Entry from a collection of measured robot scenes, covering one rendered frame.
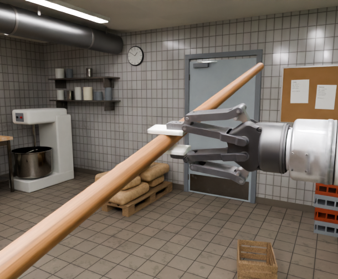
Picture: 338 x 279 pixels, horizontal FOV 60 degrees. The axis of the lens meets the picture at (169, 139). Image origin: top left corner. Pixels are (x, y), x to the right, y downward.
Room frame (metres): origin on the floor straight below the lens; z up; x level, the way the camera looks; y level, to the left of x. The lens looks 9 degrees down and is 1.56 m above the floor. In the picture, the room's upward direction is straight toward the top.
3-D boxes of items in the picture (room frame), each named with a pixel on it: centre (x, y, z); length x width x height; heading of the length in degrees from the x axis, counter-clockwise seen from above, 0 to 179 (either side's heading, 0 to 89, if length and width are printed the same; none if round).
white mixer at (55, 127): (5.00, 2.24, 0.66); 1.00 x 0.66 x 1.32; 151
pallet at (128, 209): (4.27, 0.58, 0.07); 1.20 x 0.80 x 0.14; 151
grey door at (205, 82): (4.29, -0.74, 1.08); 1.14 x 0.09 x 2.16; 61
